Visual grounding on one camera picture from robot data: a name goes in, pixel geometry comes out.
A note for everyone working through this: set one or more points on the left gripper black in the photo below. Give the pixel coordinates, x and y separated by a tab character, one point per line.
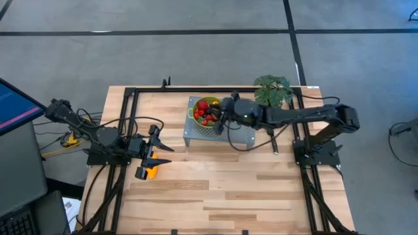
143	148

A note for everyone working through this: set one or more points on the dark red pomegranate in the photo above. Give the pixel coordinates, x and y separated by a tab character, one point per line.
202	105

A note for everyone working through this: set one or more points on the green plant in white pot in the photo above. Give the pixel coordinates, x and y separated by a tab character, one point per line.
272	89

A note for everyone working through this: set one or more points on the grey perforated metal shelf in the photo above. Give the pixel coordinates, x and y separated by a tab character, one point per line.
202	134

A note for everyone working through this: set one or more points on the green plastic colander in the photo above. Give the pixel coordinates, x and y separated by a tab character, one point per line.
192	106

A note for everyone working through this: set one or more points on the black keyboard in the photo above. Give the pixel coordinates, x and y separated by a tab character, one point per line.
16	226

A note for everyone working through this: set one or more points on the large red strawberry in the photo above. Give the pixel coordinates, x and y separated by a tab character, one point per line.
205	122

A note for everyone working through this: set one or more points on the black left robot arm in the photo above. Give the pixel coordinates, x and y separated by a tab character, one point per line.
94	134

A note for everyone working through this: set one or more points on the computer monitor blue screen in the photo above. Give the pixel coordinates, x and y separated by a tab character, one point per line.
16	107

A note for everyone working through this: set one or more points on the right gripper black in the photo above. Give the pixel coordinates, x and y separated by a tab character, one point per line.
245	112

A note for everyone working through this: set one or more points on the white paper sheet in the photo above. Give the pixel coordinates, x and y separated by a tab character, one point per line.
71	209

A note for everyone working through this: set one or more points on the grey furniture leg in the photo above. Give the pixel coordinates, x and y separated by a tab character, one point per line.
409	126

